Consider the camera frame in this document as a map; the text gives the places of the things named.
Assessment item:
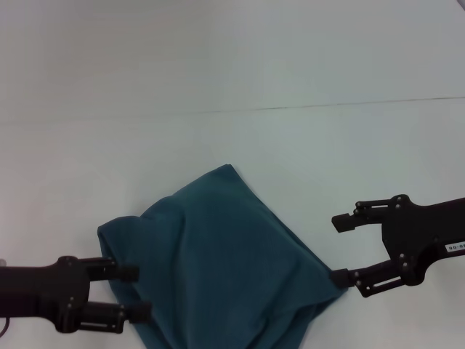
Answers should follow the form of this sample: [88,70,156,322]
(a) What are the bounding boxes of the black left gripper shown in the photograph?
[0,255,153,334]

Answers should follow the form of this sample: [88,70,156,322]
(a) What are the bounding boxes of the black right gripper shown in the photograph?
[329,194,465,299]

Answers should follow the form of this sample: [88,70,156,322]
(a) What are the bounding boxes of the blue shirt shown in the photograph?
[97,164,350,349]

